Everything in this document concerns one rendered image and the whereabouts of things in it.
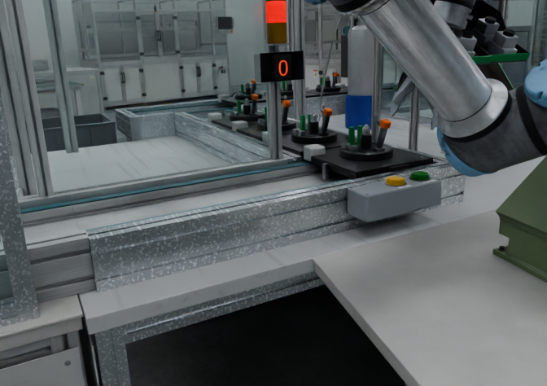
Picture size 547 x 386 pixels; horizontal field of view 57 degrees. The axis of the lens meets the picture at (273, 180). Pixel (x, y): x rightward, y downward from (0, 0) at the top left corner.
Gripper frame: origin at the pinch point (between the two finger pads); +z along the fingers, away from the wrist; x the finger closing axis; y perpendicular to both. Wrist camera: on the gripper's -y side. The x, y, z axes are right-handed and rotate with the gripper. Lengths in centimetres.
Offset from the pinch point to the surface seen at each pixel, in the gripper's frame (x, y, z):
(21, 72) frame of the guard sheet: -75, 35, 12
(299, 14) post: -71, -115, -18
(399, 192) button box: 3.0, 9.2, 14.6
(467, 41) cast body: 4.7, -26.0, -20.0
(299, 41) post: -68, -118, -7
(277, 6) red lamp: -39.3, -3.4, -15.3
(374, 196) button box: -1.3, 14.2, 16.0
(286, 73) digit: -33.2, -6.1, -0.5
